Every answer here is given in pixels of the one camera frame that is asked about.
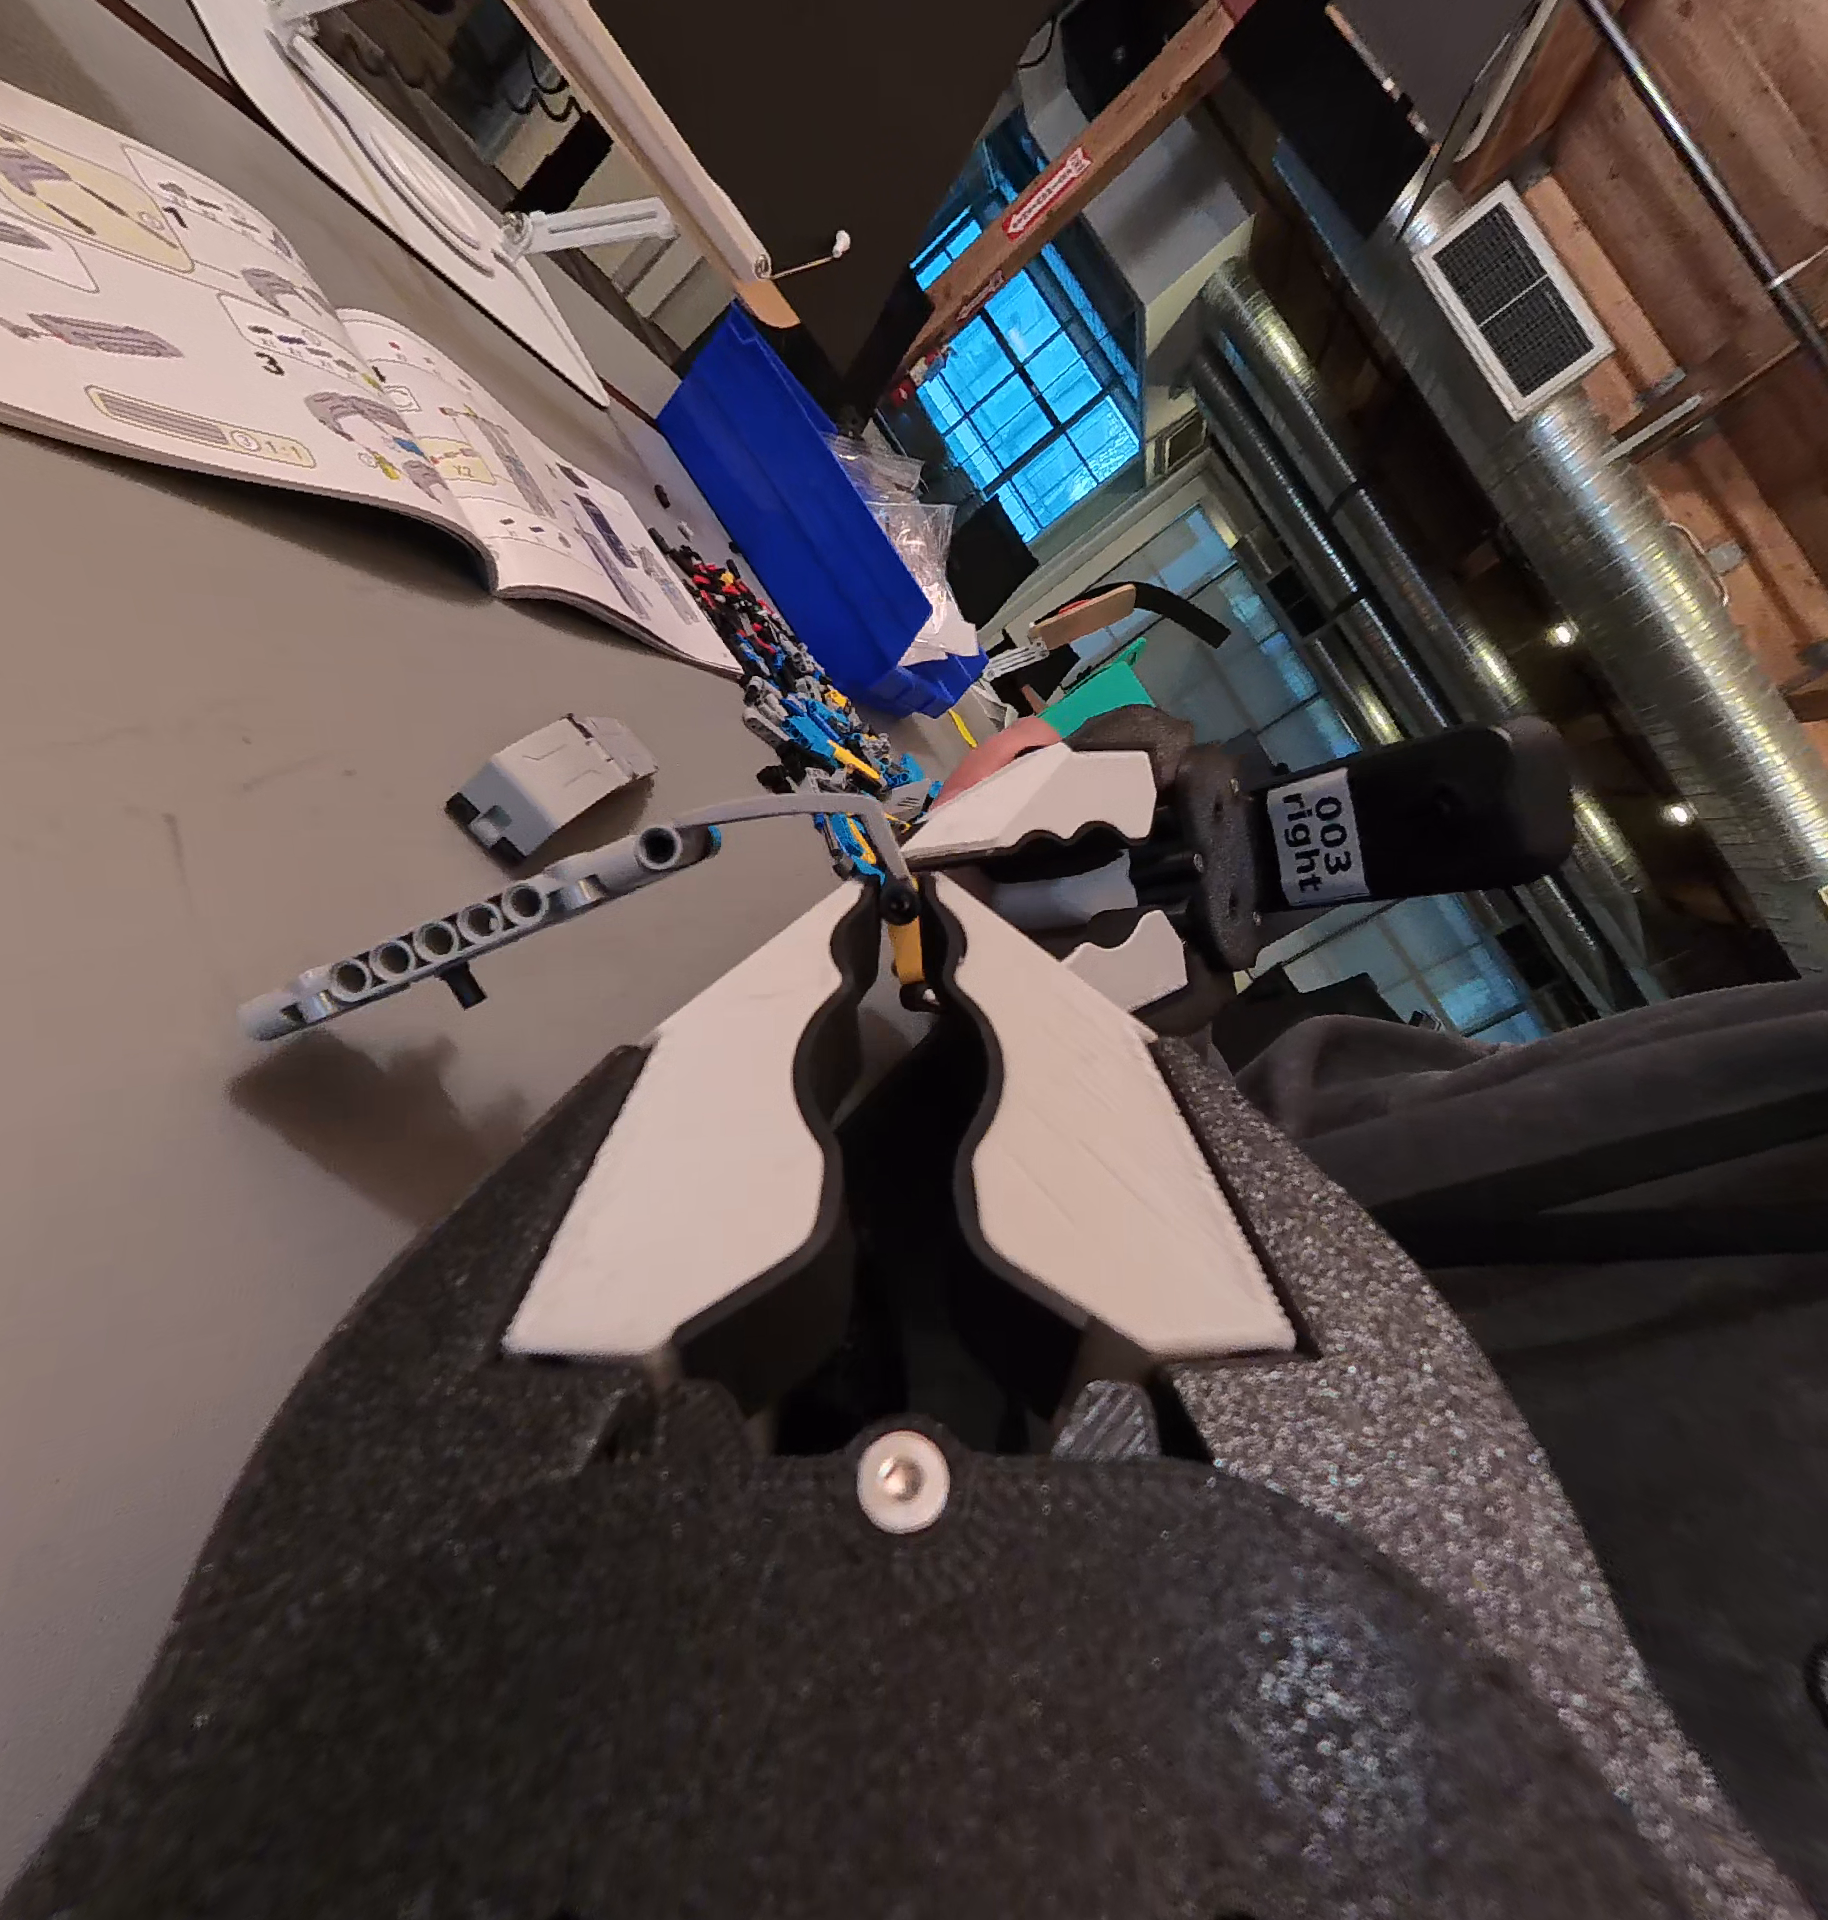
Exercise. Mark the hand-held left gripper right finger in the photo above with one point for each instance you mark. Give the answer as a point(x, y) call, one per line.
point(1109, 1199)

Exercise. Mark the green plastic tote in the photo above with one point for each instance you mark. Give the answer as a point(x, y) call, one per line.
point(1103, 694)

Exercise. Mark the blue storage bin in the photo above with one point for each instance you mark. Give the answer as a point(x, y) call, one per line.
point(792, 493)

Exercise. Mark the crumpled clear plastic bag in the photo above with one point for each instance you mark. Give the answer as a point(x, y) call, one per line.
point(900, 507)

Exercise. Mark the pile of toy building pieces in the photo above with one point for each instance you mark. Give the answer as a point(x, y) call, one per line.
point(812, 723)

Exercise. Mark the large dark panel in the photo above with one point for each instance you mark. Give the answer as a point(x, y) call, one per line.
point(852, 122)

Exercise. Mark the yellow tape strip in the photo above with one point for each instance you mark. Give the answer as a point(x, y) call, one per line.
point(967, 730)

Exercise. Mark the red and white sign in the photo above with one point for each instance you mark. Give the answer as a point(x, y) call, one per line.
point(1054, 189)

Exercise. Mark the white instruction booklet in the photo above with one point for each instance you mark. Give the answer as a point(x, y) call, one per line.
point(254, 344)

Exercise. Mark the grey toy panel assembly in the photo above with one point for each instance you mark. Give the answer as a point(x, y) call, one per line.
point(555, 779)
point(405, 952)

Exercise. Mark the wooden and black chair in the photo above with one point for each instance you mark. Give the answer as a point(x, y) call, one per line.
point(1096, 610)

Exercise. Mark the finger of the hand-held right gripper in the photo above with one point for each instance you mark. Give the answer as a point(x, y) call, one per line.
point(1147, 960)
point(1061, 788)

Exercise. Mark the grey desk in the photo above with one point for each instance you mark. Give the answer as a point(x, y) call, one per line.
point(179, 898)

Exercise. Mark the yellow toy connector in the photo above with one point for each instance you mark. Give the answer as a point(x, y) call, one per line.
point(910, 944)

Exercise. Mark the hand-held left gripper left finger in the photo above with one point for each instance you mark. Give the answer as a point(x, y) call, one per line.
point(689, 1188)

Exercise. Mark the silver ventilation duct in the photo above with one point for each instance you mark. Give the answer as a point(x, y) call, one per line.
point(1607, 507)

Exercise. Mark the white metal stand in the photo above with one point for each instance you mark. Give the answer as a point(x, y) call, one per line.
point(405, 163)

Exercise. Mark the person's right hand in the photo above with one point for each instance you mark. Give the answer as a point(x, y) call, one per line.
point(987, 758)

